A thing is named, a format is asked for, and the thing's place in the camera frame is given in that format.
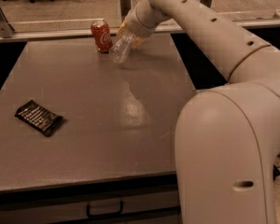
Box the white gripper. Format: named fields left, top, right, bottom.
left=117, top=0, right=161, bottom=49

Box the black drawer handle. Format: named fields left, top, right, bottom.
left=86, top=201, right=124, bottom=220

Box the middle metal rail bracket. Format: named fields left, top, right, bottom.
left=119, top=0, right=132, bottom=20

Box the clear plastic water bottle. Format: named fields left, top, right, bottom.
left=109, top=33, right=134, bottom=63

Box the red coke can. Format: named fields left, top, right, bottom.
left=91, top=20, right=113, bottom=53

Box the black snack bar wrapper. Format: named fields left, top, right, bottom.
left=15, top=100, right=63, bottom=137

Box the grey table drawer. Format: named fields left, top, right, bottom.
left=0, top=187, right=182, bottom=224

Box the left metal rail bracket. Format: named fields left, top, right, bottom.
left=0, top=8, right=15, bottom=38

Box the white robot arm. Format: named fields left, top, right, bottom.
left=123, top=0, right=280, bottom=224

